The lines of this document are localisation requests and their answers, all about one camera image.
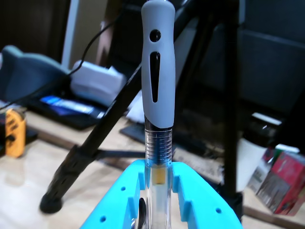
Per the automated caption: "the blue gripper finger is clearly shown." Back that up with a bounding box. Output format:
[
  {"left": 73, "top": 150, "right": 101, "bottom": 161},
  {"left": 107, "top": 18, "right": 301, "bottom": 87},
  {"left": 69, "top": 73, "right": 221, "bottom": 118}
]
[
  {"left": 171, "top": 161, "right": 244, "bottom": 229},
  {"left": 80, "top": 159, "right": 147, "bottom": 229}
]

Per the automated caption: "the grey grip clear pen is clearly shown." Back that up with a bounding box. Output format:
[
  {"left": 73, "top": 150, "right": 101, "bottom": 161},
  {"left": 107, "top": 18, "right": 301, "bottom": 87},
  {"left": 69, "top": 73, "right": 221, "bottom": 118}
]
[{"left": 130, "top": 0, "right": 177, "bottom": 229}]

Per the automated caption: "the black tripod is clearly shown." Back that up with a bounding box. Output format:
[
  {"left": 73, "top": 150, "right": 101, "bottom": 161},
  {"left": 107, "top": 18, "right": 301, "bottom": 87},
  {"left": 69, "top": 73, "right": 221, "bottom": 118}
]
[{"left": 39, "top": 0, "right": 246, "bottom": 229}]

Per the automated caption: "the white paper cup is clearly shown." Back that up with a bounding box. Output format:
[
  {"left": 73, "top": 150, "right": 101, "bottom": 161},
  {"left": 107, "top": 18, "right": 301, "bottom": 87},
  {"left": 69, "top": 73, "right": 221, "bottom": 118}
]
[{"left": 236, "top": 137, "right": 268, "bottom": 192}]

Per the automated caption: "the black flat device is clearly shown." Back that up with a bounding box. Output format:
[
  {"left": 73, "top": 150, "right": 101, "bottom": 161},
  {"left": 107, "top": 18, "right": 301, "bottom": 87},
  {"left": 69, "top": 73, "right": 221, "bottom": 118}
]
[{"left": 120, "top": 123, "right": 146, "bottom": 144}]

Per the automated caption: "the red cardboard box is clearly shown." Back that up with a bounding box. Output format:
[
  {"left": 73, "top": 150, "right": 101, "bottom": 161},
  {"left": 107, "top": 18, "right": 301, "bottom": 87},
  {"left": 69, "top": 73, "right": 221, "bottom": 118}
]
[{"left": 255, "top": 150, "right": 305, "bottom": 217}]

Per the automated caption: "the black box white top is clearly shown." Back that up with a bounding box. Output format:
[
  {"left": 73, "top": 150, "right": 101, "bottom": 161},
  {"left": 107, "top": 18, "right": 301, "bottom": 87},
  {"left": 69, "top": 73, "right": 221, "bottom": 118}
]
[{"left": 249, "top": 111, "right": 287, "bottom": 144}]

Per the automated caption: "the yellow black device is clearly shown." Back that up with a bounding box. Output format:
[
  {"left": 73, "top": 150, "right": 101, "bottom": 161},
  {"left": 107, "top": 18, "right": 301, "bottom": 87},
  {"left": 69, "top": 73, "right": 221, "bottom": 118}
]
[{"left": 4, "top": 108, "right": 27, "bottom": 158}]

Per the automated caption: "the dark grey cabinet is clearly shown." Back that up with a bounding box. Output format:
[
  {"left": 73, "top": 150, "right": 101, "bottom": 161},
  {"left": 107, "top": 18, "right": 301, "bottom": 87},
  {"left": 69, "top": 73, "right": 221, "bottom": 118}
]
[{"left": 238, "top": 0, "right": 305, "bottom": 115}]

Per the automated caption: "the blue grey chair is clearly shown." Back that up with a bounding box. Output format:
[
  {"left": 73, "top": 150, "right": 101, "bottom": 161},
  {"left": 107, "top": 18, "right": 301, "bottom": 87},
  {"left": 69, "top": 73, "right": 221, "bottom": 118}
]
[{"left": 0, "top": 45, "right": 70, "bottom": 102}]

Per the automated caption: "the thin black cable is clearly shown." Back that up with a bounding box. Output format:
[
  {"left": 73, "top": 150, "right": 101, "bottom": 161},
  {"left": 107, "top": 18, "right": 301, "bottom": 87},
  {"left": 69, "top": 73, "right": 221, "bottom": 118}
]
[{"left": 0, "top": 20, "right": 121, "bottom": 113}]

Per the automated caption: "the white vertical post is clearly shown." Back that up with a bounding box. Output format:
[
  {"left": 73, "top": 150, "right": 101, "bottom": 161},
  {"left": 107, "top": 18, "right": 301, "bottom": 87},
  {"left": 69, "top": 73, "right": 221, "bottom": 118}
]
[{"left": 61, "top": 0, "right": 81, "bottom": 70}]

